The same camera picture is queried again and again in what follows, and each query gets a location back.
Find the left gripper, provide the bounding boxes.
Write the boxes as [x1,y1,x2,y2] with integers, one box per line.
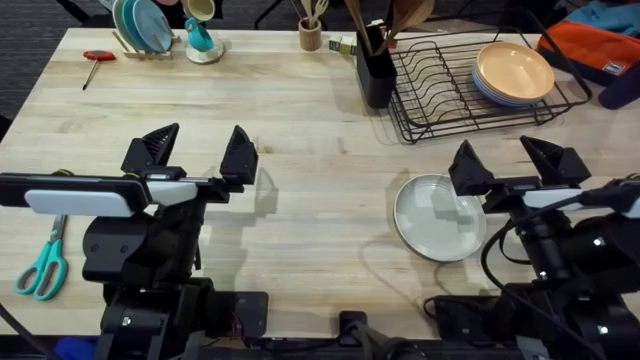
[120,122,260,281]

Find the peach round plate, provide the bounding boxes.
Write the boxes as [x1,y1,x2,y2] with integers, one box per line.
[474,41,556,101]

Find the grey round plate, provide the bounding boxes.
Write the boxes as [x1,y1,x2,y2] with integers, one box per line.
[393,173,488,263]

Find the small wooden peg rack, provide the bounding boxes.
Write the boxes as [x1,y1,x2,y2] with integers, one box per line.
[111,30,181,61]

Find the blue plate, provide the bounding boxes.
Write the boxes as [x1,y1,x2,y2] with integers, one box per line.
[132,0,174,54]

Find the teal plate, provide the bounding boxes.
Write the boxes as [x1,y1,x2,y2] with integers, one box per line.
[121,0,147,51]

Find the cream plate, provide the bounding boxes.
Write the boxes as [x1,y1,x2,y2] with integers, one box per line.
[111,0,127,41]

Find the stack of pale blue plates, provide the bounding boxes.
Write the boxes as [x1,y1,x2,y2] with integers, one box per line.
[471,64,547,108]

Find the cup stand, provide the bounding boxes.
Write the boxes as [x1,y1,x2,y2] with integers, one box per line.
[185,35,227,65]

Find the teal cup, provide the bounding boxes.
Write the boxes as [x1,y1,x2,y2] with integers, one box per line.
[184,17,216,53]

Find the orange zip bag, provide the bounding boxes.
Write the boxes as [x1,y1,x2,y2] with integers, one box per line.
[536,19,640,87]

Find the cream cup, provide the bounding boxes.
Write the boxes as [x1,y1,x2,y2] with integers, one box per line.
[180,0,217,23]

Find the black cutlery holder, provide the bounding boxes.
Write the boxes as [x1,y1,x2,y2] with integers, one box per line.
[355,24,399,110]

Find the round wooden cup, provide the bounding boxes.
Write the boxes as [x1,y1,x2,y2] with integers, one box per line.
[298,17,324,53]

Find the blue cloth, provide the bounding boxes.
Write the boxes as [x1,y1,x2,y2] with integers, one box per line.
[563,0,640,37]

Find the broad wooden spatula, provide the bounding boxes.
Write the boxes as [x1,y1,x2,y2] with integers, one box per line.
[374,0,436,56]

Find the small printed toy blocks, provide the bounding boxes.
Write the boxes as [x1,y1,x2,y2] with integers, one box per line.
[328,33,359,57]

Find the small wooden fork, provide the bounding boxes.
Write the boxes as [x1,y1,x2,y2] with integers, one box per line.
[311,0,330,27]

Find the long wooden utensil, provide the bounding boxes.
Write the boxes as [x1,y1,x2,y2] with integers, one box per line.
[343,0,375,56]

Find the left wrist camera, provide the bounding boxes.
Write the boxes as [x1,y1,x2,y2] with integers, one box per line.
[146,180,199,207]

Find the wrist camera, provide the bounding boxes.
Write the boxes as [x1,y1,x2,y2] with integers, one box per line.
[522,188,584,211]
[146,180,199,207]

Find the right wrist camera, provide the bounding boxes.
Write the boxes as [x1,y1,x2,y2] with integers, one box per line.
[522,188,584,211]

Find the black cable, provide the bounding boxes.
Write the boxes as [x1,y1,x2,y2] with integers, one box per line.
[479,195,589,321]

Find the black wire dish rack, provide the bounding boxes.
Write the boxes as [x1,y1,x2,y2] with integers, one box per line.
[387,7,594,145]

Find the red handled screwdriver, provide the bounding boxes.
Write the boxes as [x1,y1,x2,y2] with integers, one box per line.
[81,49,117,92]

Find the teal handled scissors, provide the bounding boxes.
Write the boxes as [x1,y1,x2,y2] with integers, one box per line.
[13,214,69,302]

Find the black rail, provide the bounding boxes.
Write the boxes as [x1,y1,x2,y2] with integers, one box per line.
[199,337,506,360]

